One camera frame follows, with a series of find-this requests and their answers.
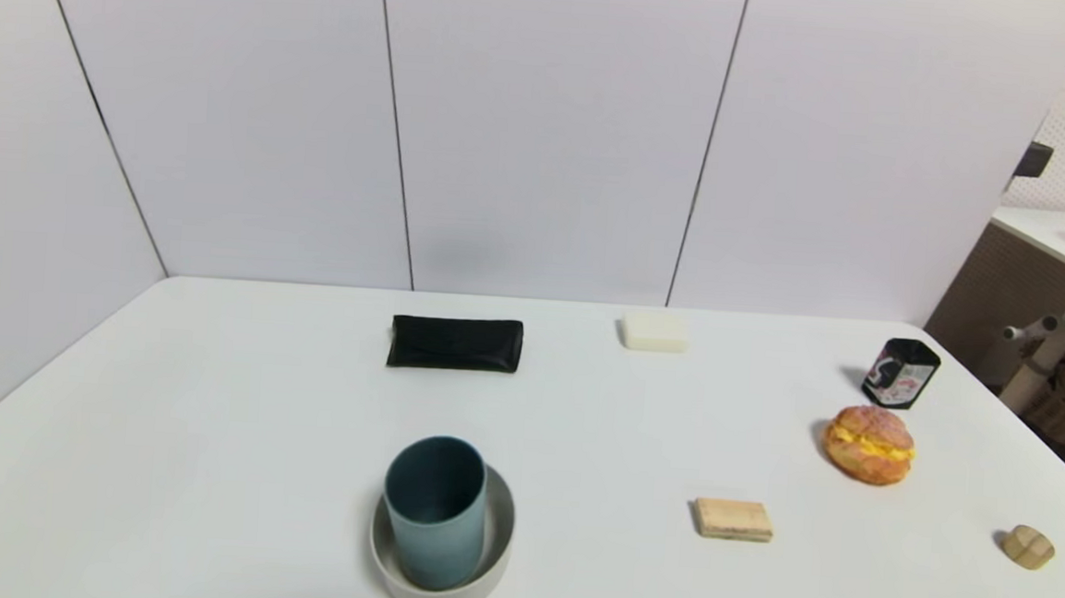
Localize brown pegboard panel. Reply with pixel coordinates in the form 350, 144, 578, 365
921, 220, 1065, 388

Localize white round knob handle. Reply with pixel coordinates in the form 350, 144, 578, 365
1001, 313, 1061, 345

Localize round wooden block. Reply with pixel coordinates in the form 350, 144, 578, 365
1000, 523, 1059, 572

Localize black tin with pink print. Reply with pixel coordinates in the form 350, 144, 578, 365
860, 335, 943, 413

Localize black leather glasses case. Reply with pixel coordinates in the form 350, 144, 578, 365
386, 313, 525, 376

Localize cream puff bun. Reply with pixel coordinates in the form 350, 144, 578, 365
819, 402, 919, 489

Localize black desk clamp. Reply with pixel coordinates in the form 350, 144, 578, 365
1011, 141, 1055, 180

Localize beige round bowl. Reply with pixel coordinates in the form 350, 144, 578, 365
366, 459, 520, 598

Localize white side desk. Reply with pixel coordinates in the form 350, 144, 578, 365
979, 205, 1065, 415

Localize rectangular wooden block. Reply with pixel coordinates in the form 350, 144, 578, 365
690, 496, 776, 544

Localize light blue plastic cup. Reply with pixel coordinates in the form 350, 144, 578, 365
377, 433, 492, 595

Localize white soap bar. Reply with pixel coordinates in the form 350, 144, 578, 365
620, 310, 691, 354

